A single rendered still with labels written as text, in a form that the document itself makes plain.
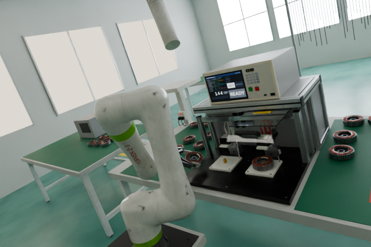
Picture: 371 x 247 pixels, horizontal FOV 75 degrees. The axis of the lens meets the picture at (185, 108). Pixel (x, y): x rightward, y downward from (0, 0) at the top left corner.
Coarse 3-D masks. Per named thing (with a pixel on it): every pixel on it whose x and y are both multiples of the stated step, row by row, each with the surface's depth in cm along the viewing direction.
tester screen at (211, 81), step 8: (240, 72) 133; (208, 80) 148; (216, 80) 144; (224, 80) 141; (232, 80) 137; (240, 80) 134; (208, 88) 150; (216, 88) 146; (224, 88) 143; (232, 88) 139; (240, 88) 136; (216, 96) 148
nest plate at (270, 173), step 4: (276, 160) 132; (280, 160) 130; (276, 164) 128; (280, 164) 128; (248, 168) 132; (252, 168) 131; (272, 168) 126; (276, 168) 125; (248, 172) 129; (252, 172) 128; (256, 172) 127; (260, 172) 126; (264, 172) 124; (268, 172) 123; (272, 172) 122; (264, 176) 123; (268, 176) 121; (272, 176) 120
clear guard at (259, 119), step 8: (248, 112) 133; (272, 112) 122; (280, 112) 118; (240, 120) 125; (248, 120) 121; (256, 120) 118; (264, 120) 115; (272, 120) 112; (280, 120) 110; (232, 128) 120; (240, 128) 117; (248, 128) 114; (256, 128) 111; (264, 128) 109; (272, 128) 106; (232, 136) 118; (240, 136) 115; (248, 136) 112; (256, 136) 110; (264, 136) 107; (272, 136) 105
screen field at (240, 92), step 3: (231, 90) 140; (234, 90) 139; (237, 90) 138; (240, 90) 137; (243, 90) 135; (231, 93) 141; (234, 93) 140; (237, 93) 138; (240, 93) 137; (243, 93) 136; (231, 96) 142; (234, 96) 141; (237, 96) 139; (240, 96) 138; (243, 96) 137
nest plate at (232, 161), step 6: (222, 156) 155; (228, 156) 153; (216, 162) 150; (222, 162) 147; (228, 162) 145; (234, 162) 143; (210, 168) 145; (216, 168) 143; (222, 168) 141; (228, 168) 139
